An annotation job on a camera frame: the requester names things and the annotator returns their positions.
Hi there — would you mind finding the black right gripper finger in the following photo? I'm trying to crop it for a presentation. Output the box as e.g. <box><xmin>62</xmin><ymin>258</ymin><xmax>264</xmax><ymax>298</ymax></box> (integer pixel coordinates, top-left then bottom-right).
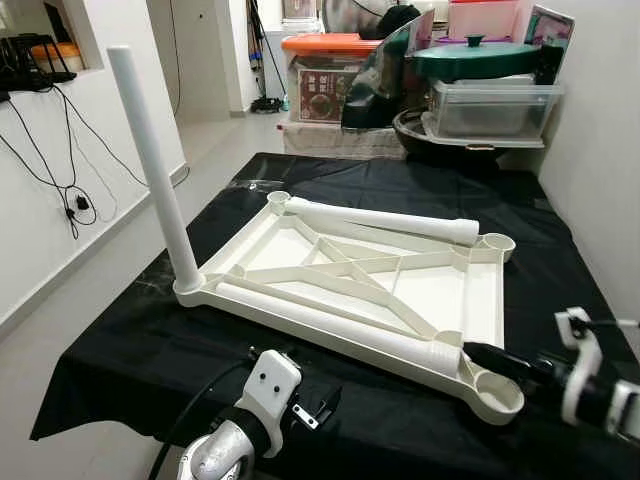
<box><xmin>462</xmin><ymin>340</ymin><xmax>533</xmax><ymax>379</ymax></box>

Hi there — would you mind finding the white plastic table leg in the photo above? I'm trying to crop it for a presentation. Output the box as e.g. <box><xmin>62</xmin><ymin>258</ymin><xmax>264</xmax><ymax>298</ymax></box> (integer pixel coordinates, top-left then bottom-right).
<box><xmin>287</xmin><ymin>196</ymin><xmax>483</xmax><ymax>247</ymax></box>
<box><xmin>105</xmin><ymin>44</ymin><xmax>204</xmax><ymax>306</ymax></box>
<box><xmin>213</xmin><ymin>280</ymin><xmax>471</xmax><ymax>379</ymax></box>

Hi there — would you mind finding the white plastic table top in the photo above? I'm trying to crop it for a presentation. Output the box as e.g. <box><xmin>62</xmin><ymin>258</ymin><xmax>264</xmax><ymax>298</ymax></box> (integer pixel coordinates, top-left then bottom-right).
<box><xmin>172</xmin><ymin>190</ymin><xmax>526</xmax><ymax>426</ymax></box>

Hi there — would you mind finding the black table cloth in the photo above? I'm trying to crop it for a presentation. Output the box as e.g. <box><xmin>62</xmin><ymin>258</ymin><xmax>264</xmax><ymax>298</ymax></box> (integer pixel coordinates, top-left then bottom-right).
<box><xmin>30</xmin><ymin>150</ymin><xmax>640</xmax><ymax>480</ymax></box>

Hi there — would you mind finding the crossed clear tape patch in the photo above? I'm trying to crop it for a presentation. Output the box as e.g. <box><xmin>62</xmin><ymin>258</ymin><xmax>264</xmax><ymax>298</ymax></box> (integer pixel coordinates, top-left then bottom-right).
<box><xmin>130</xmin><ymin>272</ymin><xmax>176</xmax><ymax>303</ymax></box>

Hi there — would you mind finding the beige speckled low platform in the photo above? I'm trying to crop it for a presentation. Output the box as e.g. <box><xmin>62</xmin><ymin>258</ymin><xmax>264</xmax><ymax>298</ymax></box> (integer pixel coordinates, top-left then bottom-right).
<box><xmin>283</xmin><ymin>122</ymin><xmax>401</xmax><ymax>159</ymax></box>

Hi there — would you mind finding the clear plastic storage box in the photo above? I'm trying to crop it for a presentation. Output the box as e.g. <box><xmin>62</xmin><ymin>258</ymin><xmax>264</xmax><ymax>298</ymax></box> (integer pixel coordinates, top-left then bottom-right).
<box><xmin>428</xmin><ymin>78</ymin><xmax>564</xmax><ymax>141</ymax></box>

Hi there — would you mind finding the black floor power strip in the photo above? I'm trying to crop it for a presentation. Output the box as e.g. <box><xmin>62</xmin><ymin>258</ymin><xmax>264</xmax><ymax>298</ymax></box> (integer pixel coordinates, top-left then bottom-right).
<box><xmin>250</xmin><ymin>95</ymin><xmax>288</xmax><ymax>114</ymax></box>

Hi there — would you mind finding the dark glossy bag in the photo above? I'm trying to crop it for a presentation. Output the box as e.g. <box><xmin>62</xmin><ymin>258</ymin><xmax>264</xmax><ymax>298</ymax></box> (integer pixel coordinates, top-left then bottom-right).
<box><xmin>340</xmin><ymin>18</ymin><xmax>436</xmax><ymax>131</ymax></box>

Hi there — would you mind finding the dark green round lid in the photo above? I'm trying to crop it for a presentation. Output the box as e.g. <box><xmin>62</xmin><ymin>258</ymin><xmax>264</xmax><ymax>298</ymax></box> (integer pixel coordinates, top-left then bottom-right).
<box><xmin>410</xmin><ymin>35</ymin><xmax>543</xmax><ymax>83</ymax></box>

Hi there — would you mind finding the framed picture board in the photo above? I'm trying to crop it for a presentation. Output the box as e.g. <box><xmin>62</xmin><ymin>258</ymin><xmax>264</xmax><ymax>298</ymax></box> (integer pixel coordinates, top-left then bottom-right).
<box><xmin>520</xmin><ymin>5</ymin><xmax>577</xmax><ymax>81</ymax></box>

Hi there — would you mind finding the black wifi router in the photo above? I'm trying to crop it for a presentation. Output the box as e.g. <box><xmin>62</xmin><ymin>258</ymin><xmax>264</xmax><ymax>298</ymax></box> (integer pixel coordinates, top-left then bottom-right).
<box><xmin>0</xmin><ymin>33</ymin><xmax>79</xmax><ymax>103</ymax></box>

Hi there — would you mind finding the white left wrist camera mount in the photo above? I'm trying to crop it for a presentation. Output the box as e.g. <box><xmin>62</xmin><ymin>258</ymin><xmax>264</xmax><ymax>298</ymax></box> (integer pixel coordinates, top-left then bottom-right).
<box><xmin>244</xmin><ymin>348</ymin><xmax>303</xmax><ymax>448</ymax></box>

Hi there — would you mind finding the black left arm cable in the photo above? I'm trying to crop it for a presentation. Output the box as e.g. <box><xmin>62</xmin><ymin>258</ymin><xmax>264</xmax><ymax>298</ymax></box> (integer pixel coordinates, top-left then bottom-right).
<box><xmin>150</xmin><ymin>358</ymin><xmax>263</xmax><ymax>480</ymax></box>

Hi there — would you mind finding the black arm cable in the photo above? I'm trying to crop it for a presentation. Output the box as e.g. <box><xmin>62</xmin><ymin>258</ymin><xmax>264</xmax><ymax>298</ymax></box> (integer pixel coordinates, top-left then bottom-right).
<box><xmin>588</xmin><ymin>316</ymin><xmax>640</xmax><ymax>333</ymax></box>
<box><xmin>150</xmin><ymin>358</ymin><xmax>263</xmax><ymax>480</ymax></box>

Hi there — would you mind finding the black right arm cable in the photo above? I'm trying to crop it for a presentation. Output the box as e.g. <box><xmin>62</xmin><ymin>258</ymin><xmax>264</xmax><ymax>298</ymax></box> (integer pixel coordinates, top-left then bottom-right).
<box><xmin>588</xmin><ymin>316</ymin><xmax>640</xmax><ymax>333</ymax></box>

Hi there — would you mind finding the black long wall cable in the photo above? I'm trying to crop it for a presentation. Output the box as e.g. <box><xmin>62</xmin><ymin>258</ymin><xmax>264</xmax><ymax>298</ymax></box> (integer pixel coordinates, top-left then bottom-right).
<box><xmin>50</xmin><ymin>85</ymin><xmax>191</xmax><ymax>191</ymax></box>

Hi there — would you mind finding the black looped wall cable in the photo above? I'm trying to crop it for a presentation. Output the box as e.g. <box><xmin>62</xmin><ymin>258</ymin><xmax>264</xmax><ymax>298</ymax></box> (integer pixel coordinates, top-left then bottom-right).
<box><xmin>0</xmin><ymin>88</ymin><xmax>103</xmax><ymax>241</ymax></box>

